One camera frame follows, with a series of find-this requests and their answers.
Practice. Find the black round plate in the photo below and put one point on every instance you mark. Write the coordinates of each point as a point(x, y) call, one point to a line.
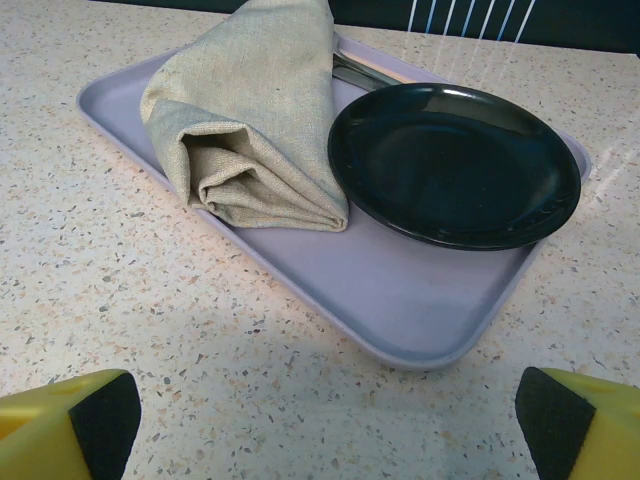
point(450, 165)

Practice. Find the lavender plastic tray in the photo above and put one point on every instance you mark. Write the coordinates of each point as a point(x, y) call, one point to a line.
point(350, 290)

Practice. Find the beige cloth napkin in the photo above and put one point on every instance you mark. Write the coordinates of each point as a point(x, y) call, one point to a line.
point(240, 100)

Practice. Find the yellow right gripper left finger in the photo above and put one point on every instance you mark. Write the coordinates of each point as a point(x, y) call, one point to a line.
point(45, 430)

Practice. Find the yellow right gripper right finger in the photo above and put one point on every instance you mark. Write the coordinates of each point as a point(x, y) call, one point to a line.
point(595, 430)

